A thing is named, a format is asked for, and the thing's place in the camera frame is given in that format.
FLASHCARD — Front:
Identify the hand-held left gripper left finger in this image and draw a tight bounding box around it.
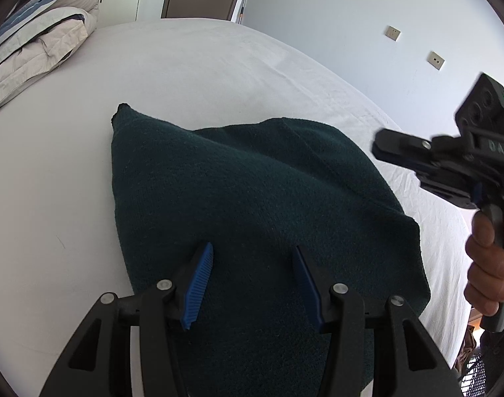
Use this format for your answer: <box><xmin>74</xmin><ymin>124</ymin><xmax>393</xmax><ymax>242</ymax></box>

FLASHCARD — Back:
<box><xmin>39</xmin><ymin>242</ymin><xmax>214</xmax><ymax>397</ymax></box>

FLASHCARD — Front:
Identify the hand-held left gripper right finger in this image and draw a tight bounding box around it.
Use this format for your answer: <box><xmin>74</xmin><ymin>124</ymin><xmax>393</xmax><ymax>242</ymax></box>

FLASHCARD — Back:
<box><xmin>291</xmin><ymin>245</ymin><xmax>459</xmax><ymax>397</ymax></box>

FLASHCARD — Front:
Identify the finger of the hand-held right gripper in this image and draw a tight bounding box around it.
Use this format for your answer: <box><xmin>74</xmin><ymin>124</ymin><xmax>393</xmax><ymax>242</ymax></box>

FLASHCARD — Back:
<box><xmin>371</xmin><ymin>128</ymin><xmax>443</xmax><ymax>171</ymax></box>
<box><xmin>418</xmin><ymin>163</ymin><xmax>477</xmax><ymax>209</ymax></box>

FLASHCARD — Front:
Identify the dark green knit sweater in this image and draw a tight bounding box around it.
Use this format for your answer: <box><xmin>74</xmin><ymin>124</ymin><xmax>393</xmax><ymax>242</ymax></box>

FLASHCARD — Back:
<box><xmin>110</xmin><ymin>103</ymin><xmax>431</xmax><ymax>397</ymax></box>

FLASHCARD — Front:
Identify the person's right hand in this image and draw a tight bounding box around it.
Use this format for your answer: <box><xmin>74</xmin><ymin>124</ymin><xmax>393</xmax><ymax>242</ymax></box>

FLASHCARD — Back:
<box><xmin>464</xmin><ymin>215</ymin><xmax>504</xmax><ymax>315</ymax></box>

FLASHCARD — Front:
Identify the black mesh chair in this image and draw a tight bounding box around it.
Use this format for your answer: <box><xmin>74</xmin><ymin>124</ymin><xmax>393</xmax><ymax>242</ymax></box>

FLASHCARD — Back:
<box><xmin>461</xmin><ymin>353</ymin><xmax>489</xmax><ymax>397</ymax></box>

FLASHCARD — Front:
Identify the white bed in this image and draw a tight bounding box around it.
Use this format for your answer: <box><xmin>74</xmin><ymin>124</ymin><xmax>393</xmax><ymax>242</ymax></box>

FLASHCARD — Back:
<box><xmin>0</xmin><ymin>17</ymin><xmax>480</xmax><ymax>397</ymax></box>

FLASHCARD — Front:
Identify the blue striped beige pillow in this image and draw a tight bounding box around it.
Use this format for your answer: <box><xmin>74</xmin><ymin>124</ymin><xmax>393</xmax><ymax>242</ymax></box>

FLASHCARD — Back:
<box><xmin>0</xmin><ymin>0</ymin><xmax>100</xmax><ymax>76</ymax></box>

